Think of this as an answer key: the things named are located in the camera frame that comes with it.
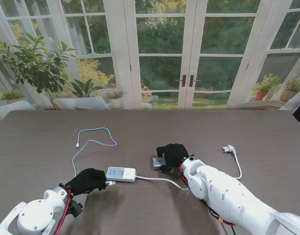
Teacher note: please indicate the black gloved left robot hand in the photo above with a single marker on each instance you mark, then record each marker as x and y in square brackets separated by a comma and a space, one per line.
[89, 180]

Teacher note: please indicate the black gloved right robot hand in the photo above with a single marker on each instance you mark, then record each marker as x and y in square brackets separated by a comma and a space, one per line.
[175, 155]

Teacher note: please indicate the grey charger adapter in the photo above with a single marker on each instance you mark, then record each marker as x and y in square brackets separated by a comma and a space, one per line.
[158, 163]

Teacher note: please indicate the white power strip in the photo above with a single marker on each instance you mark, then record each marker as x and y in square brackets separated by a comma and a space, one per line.
[121, 174]

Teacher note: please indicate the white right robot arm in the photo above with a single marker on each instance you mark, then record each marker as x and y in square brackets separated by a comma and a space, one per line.
[225, 193]

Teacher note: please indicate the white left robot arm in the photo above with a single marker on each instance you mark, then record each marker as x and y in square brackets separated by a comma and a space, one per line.
[34, 215]

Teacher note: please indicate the printed garden window backdrop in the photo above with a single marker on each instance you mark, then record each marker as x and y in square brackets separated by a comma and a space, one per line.
[162, 36]

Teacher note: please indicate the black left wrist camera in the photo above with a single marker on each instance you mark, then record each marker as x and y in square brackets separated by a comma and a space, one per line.
[76, 208]

